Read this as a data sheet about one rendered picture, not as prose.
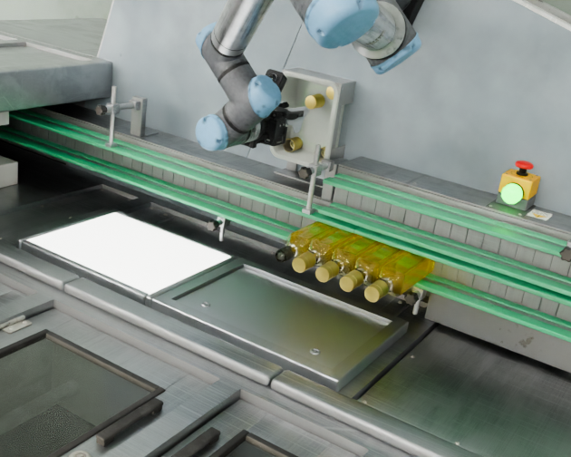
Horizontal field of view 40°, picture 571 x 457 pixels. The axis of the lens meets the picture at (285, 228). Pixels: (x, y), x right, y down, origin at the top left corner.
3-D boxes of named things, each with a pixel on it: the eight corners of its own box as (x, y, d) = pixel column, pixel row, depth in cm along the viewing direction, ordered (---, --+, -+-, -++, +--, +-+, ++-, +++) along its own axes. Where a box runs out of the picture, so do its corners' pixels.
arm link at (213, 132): (230, 138, 158) (204, 160, 163) (260, 131, 167) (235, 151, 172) (210, 106, 159) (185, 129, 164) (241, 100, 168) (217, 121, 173)
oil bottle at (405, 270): (411, 264, 183) (371, 291, 166) (416, 242, 181) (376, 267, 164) (432, 272, 181) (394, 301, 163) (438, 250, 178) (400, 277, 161)
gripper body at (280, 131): (261, 134, 187) (231, 141, 178) (266, 99, 184) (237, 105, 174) (287, 142, 184) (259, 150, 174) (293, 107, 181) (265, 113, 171)
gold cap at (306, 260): (300, 264, 171) (290, 269, 167) (303, 249, 169) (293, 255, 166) (314, 269, 169) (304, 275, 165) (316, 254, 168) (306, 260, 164)
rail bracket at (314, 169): (317, 204, 192) (291, 216, 182) (327, 139, 186) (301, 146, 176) (327, 208, 191) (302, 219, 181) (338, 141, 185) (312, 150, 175)
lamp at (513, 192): (501, 199, 173) (497, 201, 171) (506, 179, 172) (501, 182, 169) (521, 205, 171) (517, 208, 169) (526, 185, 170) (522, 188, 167)
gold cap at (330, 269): (324, 273, 168) (313, 279, 164) (325, 258, 167) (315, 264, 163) (337, 278, 166) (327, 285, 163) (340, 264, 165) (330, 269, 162)
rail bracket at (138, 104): (145, 135, 230) (90, 147, 212) (150, 79, 224) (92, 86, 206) (158, 140, 228) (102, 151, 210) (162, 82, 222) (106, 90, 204)
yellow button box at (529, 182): (504, 196, 181) (494, 202, 174) (512, 165, 178) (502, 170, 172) (534, 204, 177) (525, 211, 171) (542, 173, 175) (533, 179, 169)
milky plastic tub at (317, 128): (285, 150, 209) (267, 155, 202) (296, 66, 201) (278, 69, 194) (342, 166, 201) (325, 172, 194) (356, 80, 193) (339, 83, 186)
